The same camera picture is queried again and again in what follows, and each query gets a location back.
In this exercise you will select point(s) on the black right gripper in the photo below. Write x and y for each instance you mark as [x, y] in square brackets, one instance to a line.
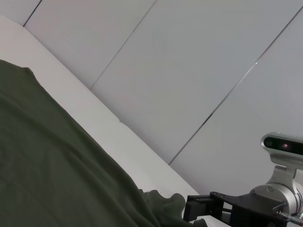
[251, 208]

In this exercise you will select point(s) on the dark green FREE t-shirt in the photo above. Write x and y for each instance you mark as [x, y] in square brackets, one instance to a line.
[59, 165]

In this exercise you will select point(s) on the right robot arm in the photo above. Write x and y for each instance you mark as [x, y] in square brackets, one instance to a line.
[291, 196]

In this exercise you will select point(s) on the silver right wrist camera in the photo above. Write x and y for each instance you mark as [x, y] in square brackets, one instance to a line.
[281, 145]

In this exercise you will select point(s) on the silver right camera mount bracket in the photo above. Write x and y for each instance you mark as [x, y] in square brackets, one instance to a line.
[281, 176]

